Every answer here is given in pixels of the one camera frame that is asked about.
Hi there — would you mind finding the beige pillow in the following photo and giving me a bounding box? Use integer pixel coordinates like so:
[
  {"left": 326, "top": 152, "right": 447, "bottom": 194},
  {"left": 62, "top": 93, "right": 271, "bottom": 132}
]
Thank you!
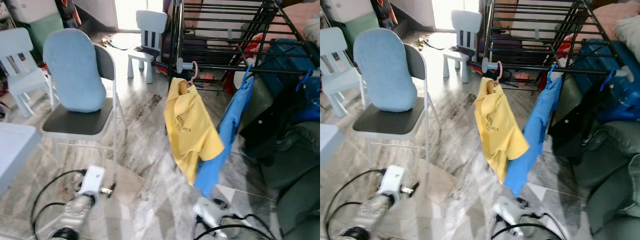
[
  {"left": 614, "top": 15, "right": 640, "bottom": 50},
  {"left": 303, "top": 19, "right": 320, "bottom": 43}
]

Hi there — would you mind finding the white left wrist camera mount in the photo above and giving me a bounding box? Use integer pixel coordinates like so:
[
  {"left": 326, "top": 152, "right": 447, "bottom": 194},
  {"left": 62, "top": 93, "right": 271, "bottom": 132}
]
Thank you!
[
  {"left": 80, "top": 166, "right": 107, "bottom": 198},
  {"left": 378, "top": 165, "right": 406, "bottom": 197}
]

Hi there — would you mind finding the black metal drying rack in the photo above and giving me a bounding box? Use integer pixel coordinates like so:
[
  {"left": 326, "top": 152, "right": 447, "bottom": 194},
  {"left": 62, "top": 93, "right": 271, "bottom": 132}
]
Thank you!
[
  {"left": 482, "top": 0, "right": 636, "bottom": 93},
  {"left": 169, "top": 0, "right": 320, "bottom": 96}
]

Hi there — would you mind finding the grey folding chair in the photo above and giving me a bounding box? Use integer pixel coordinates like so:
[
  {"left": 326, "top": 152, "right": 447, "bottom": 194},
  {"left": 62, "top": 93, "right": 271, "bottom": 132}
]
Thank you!
[
  {"left": 39, "top": 42, "right": 128, "bottom": 183},
  {"left": 350, "top": 42, "right": 443, "bottom": 188}
]

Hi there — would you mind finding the blue chair cushion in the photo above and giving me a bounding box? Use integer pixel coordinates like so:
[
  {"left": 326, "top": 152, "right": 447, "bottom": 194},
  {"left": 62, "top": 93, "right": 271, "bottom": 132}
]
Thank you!
[
  {"left": 353, "top": 28, "right": 418, "bottom": 113},
  {"left": 42, "top": 28, "right": 107, "bottom": 113}
]

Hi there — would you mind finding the white storage box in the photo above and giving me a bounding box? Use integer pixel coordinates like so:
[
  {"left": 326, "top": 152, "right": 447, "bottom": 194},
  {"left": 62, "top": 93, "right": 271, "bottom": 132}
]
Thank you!
[{"left": 5, "top": 0, "right": 58, "bottom": 23}]

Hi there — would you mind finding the black garment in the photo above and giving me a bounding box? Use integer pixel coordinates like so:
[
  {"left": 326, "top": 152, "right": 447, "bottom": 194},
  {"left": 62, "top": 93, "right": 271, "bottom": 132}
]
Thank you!
[
  {"left": 240, "top": 80, "right": 311, "bottom": 166},
  {"left": 547, "top": 82, "right": 618, "bottom": 166}
]

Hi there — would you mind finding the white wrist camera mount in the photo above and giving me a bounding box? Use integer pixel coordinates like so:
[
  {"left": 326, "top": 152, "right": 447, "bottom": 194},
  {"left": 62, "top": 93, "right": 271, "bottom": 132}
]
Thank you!
[
  {"left": 378, "top": 165, "right": 406, "bottom": 197},
  {"left": 194, "top": 197, "right": 226, "bottom": 228},
  {"left": 80, "top": 166, "right": 107, "bottom": 198},
  {"left": 492, "top": 196, "right": 523, "bottom": 228}
]

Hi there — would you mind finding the blue storage box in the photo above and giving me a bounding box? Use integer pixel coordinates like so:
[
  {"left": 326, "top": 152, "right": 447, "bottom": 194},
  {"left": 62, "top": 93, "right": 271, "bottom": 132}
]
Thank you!
[
  {"left": 260, "top": 40, "right": 320, "bottom": 123},
  {"left": 570, "top": 39, "right": 640, "bottom": 123}
]

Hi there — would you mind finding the green storage bin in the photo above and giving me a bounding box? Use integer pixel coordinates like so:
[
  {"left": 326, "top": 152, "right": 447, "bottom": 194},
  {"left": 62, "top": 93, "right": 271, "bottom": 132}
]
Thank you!
[
  {"left": 342, "top": 12, "right": 381, "bottom": 51},
  {"left": 27, "top": 12, "right": 66, "bottom": 56}
]

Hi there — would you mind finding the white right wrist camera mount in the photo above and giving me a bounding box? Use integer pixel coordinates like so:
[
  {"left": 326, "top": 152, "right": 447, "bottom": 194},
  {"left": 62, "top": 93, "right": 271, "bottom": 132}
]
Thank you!
[
  {"left": 194, "top": 197, "right": 226, "bottom": 228},
  {"left": 492, "top": 196, "right": 523, "bottom": 228}
]

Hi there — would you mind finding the dark green leather sofa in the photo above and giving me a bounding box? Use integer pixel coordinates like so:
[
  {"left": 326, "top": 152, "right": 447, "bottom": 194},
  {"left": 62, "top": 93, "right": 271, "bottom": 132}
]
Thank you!
[
  {"left": 550, "top": 75, "right": 640, "bottom": 240},
  {"left": 235, "top": 75, "right": 320, "bottom": 240}
]

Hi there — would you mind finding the blue shirt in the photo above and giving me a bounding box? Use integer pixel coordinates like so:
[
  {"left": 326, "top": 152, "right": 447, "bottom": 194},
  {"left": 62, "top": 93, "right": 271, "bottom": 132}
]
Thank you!
[
  {"left": 194, "top": 75, "right": 255, "bottom": 197},
  {"left": 502, "top": 75, "right": 563, "bottom": 197}
]

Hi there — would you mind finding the yellow shirt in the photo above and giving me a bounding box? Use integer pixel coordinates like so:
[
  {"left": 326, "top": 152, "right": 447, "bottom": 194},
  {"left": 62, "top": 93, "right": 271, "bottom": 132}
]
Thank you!
[
  {"left": 474, "top": 77, "right": 530, "bottom": 185},
  {"left": 164, "top": 77, "right": 225, "bottom": 186}
]

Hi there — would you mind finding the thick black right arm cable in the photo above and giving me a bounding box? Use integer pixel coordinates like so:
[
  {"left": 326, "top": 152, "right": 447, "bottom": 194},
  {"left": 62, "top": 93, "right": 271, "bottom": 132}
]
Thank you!
[
  {"left": 492, "top": 212, "right": 568, "bottom": 240},
  {"left": 194, "top": 214, "right": 277, "bottom": 240}
]

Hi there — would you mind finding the short black left arm cable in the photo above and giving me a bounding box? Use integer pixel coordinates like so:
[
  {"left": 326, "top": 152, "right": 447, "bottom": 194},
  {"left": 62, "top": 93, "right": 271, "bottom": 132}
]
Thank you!
[
  {"left": 326, "top": 201, "right": 369, "bottom": 240},
  {"left": 31, "top": 201, "right": 67, "bottom": 240}
]

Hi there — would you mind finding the white folding table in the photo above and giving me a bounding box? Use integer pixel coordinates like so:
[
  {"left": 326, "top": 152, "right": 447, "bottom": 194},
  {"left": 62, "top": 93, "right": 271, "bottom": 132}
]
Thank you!
[
  {"left": 0, "top": 122, "right": 43, "bottom": 196},
  {"left": 320, "top": 123, "right": 342, "bottom": 166}
]

